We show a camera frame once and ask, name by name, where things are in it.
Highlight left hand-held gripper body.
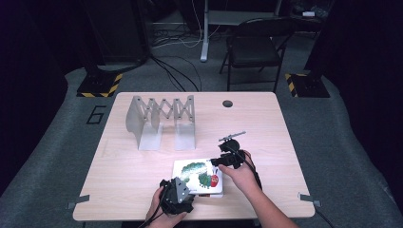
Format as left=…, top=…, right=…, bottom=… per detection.
left=160, top=177, right=196, bottom=216

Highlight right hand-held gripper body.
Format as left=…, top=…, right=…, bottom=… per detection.
left=218, top=130, right=247, bottom=170

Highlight white caterpillar picture book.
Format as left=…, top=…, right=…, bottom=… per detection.
left=171, top=158, right=224, bottom=200

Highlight grey metal expandable book rack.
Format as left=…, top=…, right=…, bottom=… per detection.
left=125, top=94, right=197, bottom=152

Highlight person's left hand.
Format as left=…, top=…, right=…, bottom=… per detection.
left=144, top=186, right=188, bottom=228

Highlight person's right hand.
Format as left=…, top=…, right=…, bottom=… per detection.
left=218, top=149, right=261, bottom=198

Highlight black yellow-striped stand base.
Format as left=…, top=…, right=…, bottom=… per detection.
left=76, top=71, right=124, bottom=99
left=284, top=72, right=332, bottom=99

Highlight black folding chair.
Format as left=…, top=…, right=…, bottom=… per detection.
left=219, top=17, right=297, bottom=93

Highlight white desk leg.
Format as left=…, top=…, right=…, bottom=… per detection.
left=200, top=0, right=211, bottom=63

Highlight grey desk top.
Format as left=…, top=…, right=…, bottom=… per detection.
left=207, top=9, right=283, bottom=27

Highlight black cabinet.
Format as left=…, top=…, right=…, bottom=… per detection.
left=83, top=0, right=150, bottom=66

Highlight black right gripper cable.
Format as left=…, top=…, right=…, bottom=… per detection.
left=230, top=144, right=263, bottom=192

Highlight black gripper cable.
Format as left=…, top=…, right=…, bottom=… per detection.
left=137, top=189, right=168, bottom=228
left=230, top=144, right=263, bottom=192

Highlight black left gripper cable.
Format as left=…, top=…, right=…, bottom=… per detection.
left=137, top=189, right=168, bottom=228

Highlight grey table edge bracket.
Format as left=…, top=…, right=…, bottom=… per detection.
left=66, top=194, right=91, bottom=210
left=297, top=192, right=322, bottom=208

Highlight black floor cables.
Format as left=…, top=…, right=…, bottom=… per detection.
left=148, top=54, right=203, bottom=93

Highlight black cable under table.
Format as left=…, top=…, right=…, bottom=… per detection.
left=313, top=207, right=336, bottom=228

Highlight white floor cable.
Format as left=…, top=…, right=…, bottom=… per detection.
left=151, top=0, right=222, bottom=49

